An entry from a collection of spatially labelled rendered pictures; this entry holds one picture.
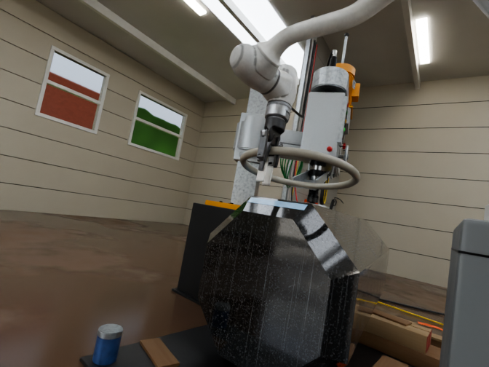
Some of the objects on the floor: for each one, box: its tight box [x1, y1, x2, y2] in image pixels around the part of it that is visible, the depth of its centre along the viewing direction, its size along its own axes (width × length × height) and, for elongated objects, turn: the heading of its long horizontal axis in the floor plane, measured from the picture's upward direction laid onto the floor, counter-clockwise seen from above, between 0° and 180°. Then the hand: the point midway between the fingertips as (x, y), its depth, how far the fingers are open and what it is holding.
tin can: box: [92, 324, 123, 366], centre depth 125 cm, size 10×10×13 cm
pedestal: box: [172, 202, 236, 306], centre depth 245 cm, size 66×66×74 cm
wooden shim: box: [140, 338, 180, 367], centre depth 136 cm, size 25×10×2 cm, turn 99°
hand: (264, 174), depth 101 cm, fingers open, 4 cm apart
